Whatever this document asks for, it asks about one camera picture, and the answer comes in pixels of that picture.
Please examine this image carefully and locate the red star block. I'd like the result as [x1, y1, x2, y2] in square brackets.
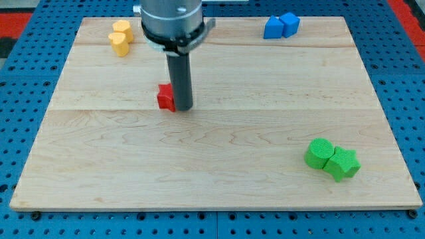
[157, 83, 176, 112]

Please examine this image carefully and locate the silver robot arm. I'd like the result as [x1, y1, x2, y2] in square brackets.
[133, 0, 216, 56]

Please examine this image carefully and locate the green star block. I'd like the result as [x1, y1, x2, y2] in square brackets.
[323, 146, 361, 182]

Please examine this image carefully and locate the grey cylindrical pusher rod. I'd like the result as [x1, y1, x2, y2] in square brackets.
[167, 54, 193, 111]

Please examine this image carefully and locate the wooden board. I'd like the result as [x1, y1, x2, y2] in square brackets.
[10, 17, 422, 212]

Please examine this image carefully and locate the blue triangle block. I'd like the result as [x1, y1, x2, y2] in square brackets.
[263, 15, 285, 39]

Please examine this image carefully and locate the green cylinder block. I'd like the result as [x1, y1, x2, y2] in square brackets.
[304, 138, 335, 169]

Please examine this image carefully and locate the yellow heart block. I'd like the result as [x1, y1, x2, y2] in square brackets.
[108, 33, 129, 57]

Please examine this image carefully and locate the blue cube block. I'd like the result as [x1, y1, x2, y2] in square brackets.
[279, 12, 300, 38]

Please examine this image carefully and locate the yellow hexagon block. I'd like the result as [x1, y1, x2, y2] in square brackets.
[112, 20, 134, 42]

